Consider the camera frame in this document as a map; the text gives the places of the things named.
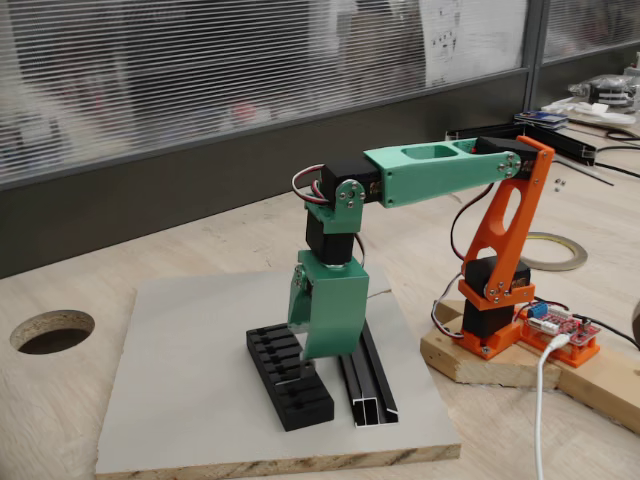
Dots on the red controller board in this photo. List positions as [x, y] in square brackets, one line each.
[575, 332]

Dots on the orange controller board mount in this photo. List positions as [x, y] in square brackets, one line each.
[575, 356]

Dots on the black aluminium profile rail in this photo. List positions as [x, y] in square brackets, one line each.
[375, 380]

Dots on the long wooden plank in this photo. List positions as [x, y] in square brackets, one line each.
[610, 395]

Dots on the stack of blue cards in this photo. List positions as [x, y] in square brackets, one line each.
[542, 120]

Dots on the grey coated wooden board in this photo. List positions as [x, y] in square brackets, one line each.
[200, 350]

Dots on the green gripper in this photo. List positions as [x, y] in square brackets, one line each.
[334, 300]

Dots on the printed paper sheet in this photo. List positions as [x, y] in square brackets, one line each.
[475, 40]

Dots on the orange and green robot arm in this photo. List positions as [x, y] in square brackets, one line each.
[440, 180]

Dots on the black angled frame profile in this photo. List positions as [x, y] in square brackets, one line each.
[565, 142]

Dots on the grey black gadget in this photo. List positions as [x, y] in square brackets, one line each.
[610, 92]

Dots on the flat tape roll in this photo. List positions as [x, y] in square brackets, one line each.
[555, 266]

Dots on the white flat plastic parts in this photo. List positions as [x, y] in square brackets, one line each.
[600, 111]

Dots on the black slotted holder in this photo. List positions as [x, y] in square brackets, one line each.
[305, 410]

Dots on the black allen key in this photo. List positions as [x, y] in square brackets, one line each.
[580, 172]

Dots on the dark round object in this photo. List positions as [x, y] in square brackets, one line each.
[637, 325]

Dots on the wooden base block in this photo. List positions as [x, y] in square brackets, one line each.
[500, 370]

